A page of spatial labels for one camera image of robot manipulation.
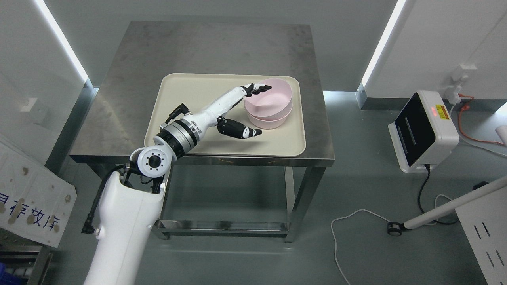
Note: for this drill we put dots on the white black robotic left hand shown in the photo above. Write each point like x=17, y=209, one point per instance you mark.
x=225, y=109

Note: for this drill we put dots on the pink bowl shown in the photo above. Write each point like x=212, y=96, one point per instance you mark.
x=270, y=122
x=273, y=104

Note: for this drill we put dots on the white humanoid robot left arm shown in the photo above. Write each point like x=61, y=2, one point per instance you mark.
x=130, y=198

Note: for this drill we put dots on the beige plastic tray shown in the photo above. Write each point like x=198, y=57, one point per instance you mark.
x=196, y=91

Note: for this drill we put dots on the stainless steel table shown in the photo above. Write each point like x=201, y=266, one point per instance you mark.
x=118, y=117

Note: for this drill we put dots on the white sign with blue characters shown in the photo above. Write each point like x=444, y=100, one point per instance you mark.
x=34, y=203

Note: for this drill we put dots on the white black box device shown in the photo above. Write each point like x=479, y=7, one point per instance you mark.
x=423, y=134

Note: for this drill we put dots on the white stand leg with caster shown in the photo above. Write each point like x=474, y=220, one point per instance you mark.
x=397, y=228

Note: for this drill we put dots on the white perforated panel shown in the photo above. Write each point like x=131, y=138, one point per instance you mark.
x=484, y=222

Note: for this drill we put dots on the white wall socket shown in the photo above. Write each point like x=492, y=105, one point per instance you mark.
x=458, y=77

